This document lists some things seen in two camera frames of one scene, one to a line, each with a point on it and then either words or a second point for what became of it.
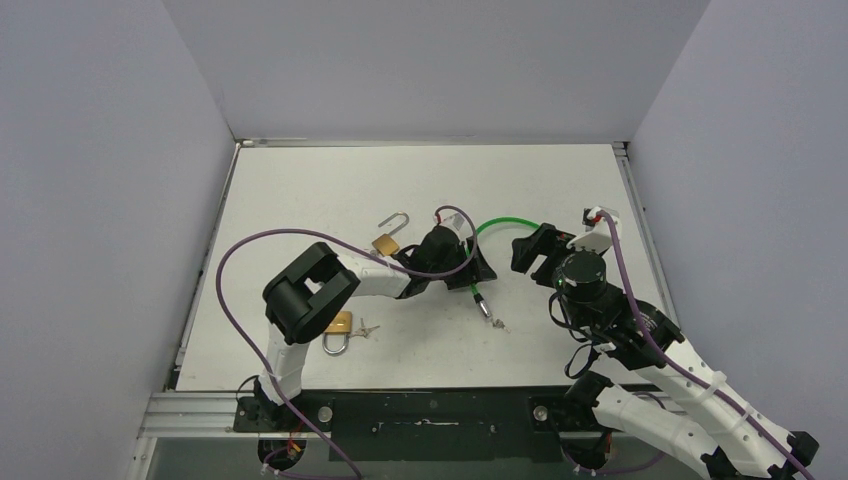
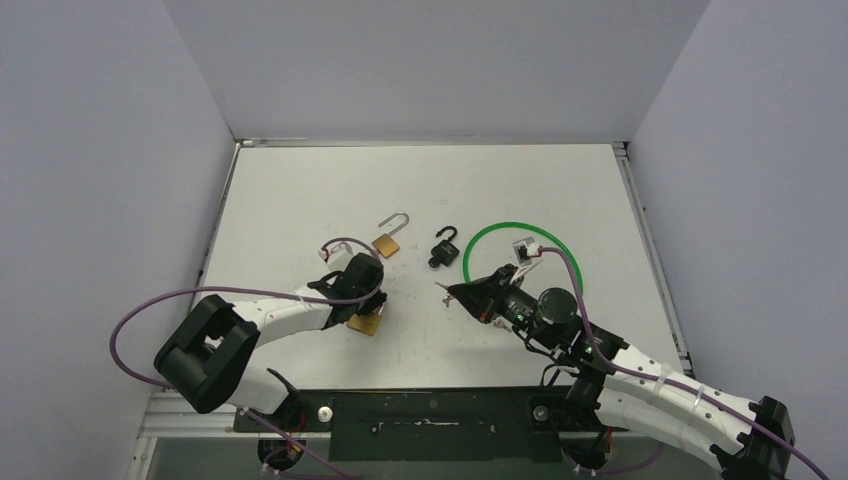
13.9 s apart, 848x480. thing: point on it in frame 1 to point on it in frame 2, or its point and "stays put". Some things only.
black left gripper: [476, 271] to [370, 308]
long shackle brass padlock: [386, 243] stays put
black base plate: [424, 425] stays put
